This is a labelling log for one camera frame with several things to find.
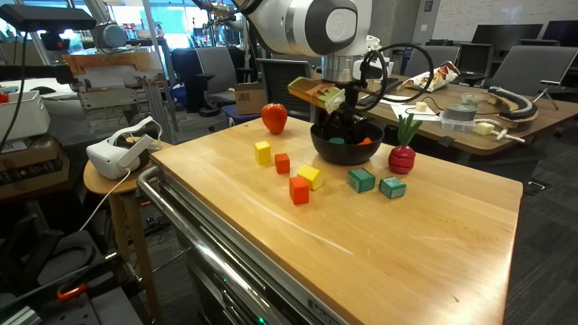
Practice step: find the steel cart handle bar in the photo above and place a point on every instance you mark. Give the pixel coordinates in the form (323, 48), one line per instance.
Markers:
(228, 290)

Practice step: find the green octagonal wooden block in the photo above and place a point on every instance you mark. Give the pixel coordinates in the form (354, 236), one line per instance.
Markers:
(336, 140)

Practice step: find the wooden office desk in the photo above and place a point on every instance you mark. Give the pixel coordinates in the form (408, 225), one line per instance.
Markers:
(477, 121)

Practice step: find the white paper sheets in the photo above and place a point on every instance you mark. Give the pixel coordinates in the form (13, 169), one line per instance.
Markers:
(419, 110)

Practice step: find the orange wooden block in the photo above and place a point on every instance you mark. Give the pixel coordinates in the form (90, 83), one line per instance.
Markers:
(282, 162)

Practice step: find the grey curved headband device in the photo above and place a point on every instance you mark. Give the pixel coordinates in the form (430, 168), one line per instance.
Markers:
(513, 104)

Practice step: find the grey office chair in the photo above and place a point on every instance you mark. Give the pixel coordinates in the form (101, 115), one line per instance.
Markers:
(529, 68)

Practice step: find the red wooden block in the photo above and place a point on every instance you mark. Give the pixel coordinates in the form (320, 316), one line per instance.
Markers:
(298, 189)

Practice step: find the teal wooden cube block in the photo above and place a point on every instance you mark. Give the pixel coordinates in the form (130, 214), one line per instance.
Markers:
(360, 178)

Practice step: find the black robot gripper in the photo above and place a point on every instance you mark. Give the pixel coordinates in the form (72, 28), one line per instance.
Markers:
(336, 115)

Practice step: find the red toy radish green leaves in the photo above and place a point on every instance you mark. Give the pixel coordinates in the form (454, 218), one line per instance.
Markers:
(401, 157)

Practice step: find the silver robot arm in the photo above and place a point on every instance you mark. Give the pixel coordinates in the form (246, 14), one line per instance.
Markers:
(336, 30)

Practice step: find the white VR headset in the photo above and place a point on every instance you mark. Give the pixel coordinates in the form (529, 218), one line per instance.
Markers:
(121, 151)

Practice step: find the red apple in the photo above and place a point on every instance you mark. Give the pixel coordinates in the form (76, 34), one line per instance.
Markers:
(273, 115)

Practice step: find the yellow wooden cube block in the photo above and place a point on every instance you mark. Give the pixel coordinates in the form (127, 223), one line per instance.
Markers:
(262, 151)

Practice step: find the teal wooden rectangular block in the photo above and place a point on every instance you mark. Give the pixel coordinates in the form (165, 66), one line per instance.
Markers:
(392, 186)

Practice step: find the black bowl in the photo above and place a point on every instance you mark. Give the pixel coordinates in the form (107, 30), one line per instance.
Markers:
(351, 151)

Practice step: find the small orange wooden cube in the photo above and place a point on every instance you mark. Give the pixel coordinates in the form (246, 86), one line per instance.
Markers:
(365, 140)

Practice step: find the snack chips bag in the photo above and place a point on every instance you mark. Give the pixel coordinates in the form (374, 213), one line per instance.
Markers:
(430, 81)

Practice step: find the round wooden stool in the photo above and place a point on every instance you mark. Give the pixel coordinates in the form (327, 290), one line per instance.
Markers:
(127, 225)

